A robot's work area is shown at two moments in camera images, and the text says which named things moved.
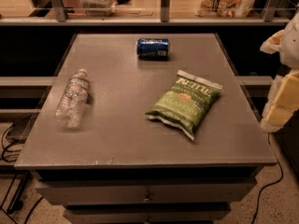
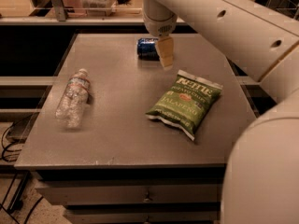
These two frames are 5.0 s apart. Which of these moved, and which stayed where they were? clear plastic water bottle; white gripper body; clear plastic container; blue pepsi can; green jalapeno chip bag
Moved: white gripper body; blue pepsi can
Stayed: clear plastic water bottle; green jalapeno chip bag; clear plastic container
